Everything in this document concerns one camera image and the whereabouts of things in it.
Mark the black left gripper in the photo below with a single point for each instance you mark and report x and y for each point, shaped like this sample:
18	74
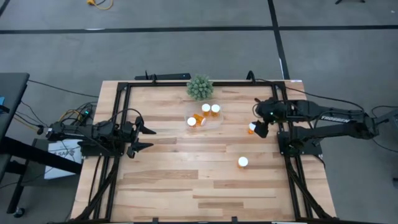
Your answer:
128	133

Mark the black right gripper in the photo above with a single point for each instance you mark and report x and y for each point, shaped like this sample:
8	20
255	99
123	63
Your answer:
272	110

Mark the orange pill bottle white cap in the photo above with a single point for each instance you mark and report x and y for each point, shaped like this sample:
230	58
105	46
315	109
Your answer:
242	161
215	108
251	127
206	108
200	119
191	121

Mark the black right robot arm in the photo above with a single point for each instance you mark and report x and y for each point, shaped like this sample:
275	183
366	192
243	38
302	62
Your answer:
335	118

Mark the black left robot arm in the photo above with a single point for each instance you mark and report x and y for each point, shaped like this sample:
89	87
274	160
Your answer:
77	132

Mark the clear plastic basket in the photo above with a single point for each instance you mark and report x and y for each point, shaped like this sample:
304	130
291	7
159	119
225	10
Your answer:
217	123

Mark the green artificial plant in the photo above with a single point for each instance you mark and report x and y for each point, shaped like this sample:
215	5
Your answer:
200	87

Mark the white cardboard box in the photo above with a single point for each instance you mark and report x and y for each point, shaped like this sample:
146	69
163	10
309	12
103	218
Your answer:
62	165

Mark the black desk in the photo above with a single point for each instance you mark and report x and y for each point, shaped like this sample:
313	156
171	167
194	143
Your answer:
12	93

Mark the black aluminium table frame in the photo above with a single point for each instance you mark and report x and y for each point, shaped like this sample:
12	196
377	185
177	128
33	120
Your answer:
155	84

